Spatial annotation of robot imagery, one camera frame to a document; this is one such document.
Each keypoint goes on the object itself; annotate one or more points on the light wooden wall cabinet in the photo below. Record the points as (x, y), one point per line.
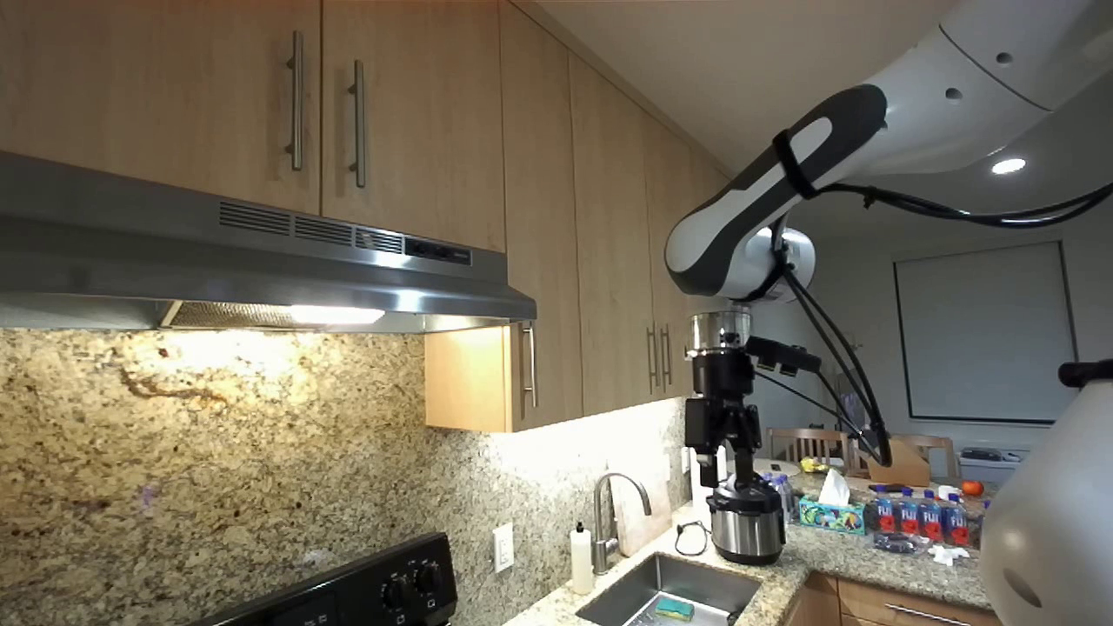
(602, 230)
(140, 80)

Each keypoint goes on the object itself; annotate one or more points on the silver black pressure cooker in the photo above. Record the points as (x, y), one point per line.
(749, 532)

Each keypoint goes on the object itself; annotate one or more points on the stainless steel sink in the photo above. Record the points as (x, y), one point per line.
(671, 577)

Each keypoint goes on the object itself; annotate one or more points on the green blue sponge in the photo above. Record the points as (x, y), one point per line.
(666, 611)

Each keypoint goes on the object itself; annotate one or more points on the yellow fruit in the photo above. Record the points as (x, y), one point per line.
(808, 465)

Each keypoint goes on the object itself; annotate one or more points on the wooden base cabinet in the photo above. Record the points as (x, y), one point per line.
(871, 611)

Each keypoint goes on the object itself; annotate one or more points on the white wall outlet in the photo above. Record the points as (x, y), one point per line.
(504, 548)

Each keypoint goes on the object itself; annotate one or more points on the teal tissue box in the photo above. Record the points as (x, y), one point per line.
(828, 512)

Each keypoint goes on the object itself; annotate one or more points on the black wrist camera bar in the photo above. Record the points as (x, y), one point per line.
(786, 355)

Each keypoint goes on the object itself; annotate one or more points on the wooden slatted chair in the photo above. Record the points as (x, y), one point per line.
(810, 446)

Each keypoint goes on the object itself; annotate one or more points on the white paper scrap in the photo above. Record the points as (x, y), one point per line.
(947, 553)

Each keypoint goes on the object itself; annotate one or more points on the orange capped bottle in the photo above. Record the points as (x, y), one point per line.
(975, 509)

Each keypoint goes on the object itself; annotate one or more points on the black stove control panel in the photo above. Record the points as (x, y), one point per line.
(371, 594)

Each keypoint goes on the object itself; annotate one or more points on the white soap bottle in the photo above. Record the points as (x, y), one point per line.
(581, 561)

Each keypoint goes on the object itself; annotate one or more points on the brown rounded chair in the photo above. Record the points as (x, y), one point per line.
(906, 465)

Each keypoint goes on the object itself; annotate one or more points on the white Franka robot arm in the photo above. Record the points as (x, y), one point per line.
(925, 107)

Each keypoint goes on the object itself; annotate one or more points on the white wall board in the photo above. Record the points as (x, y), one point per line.
(984, 334)

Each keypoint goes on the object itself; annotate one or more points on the silver kitchen faucet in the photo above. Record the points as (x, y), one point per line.
(602, 523)

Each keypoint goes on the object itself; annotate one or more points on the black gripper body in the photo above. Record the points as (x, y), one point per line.
(719, 394)

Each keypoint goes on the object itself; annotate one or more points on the water bottle blue red label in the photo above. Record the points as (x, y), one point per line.
(934, 518)
(953, 523)
(886, 515)
(909, 515)

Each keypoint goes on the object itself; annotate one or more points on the stainless steel range hood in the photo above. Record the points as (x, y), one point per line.
(174, 254)

